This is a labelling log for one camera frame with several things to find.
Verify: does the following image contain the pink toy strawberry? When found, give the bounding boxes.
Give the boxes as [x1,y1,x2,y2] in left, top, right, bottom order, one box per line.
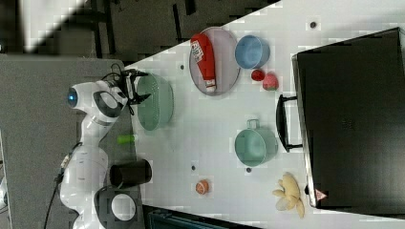
[262,73,279,91]

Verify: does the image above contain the green plastic strainer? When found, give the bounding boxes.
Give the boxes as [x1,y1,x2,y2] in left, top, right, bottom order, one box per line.
[137,73,174,131]

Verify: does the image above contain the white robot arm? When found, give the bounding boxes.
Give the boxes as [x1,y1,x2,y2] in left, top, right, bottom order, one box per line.
[59,69,149,229]

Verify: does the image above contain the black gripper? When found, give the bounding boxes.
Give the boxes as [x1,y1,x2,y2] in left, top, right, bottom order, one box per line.
[117,70,150,105]

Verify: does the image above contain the red toy tomato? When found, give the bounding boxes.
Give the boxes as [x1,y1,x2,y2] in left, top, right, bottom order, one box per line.
[251,70,265,81]

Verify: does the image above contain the black toaster oven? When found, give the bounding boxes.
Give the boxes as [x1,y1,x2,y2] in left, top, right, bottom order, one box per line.
[291,28,405,219]

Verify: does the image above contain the grey round plate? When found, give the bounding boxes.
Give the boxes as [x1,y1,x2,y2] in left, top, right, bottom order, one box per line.
[189,27,241,96]

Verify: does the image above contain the green mug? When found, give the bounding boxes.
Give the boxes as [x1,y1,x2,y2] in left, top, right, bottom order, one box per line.
[234,119,278,167]

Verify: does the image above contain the blue bowl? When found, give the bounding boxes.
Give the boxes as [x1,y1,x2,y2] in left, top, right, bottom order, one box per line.
[235,35,270,70]

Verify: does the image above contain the black cylinder mount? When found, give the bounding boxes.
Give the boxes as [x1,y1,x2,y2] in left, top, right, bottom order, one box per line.
[110,159,152,188]

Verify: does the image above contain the green clamp handle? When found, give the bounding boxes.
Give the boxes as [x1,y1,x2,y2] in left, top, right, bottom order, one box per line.
[117,135,136,144]

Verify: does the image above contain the orange slice toy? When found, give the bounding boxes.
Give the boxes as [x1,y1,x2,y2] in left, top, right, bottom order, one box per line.
[195,179,209,195]

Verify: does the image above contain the red ketchup bottle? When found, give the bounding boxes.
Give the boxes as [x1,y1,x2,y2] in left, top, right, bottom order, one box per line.
[191,33,217,93]

